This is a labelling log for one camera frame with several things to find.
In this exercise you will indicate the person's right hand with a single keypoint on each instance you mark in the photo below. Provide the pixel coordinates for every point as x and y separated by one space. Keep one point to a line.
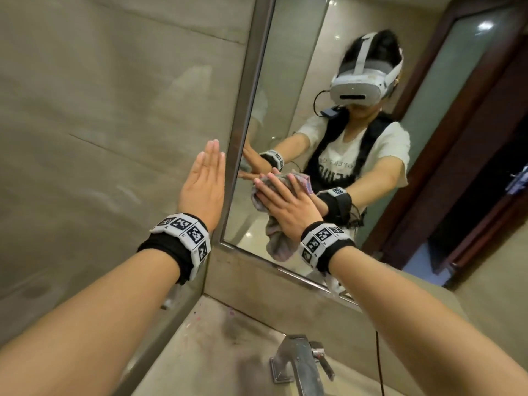
295 216

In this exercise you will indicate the person's left hand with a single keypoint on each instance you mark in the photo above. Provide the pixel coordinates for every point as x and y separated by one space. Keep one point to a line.
202 193

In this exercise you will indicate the person's left fingers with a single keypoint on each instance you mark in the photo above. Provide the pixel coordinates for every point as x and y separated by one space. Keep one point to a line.
212 158

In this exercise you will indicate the person's right middle finger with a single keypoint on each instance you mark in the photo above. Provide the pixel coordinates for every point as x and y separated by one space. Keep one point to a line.
282 186

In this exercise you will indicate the grey pink cleaning cloth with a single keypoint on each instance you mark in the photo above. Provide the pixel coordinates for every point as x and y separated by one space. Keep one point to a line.
276 239

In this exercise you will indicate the person's right forearm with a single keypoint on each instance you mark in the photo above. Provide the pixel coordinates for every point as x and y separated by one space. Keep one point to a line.
416 325

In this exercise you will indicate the person's left forearm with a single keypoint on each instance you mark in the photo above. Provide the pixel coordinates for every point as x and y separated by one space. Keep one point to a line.
95 321

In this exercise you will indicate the black right wristband with markers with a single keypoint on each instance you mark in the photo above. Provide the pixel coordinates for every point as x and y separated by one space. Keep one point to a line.
324 243

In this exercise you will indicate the black wristband with markers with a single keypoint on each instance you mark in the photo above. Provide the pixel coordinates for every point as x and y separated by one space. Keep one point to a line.
185 237
324 243

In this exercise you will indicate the black left wristband with markers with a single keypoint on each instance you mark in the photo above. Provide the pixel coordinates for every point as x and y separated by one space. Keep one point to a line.
185 237

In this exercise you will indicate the chrome sink faucet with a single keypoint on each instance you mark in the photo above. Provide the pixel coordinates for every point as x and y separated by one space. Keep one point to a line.
295 360

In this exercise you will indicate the metal framed wall mirror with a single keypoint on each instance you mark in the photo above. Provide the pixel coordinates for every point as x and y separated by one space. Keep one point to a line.
284 78

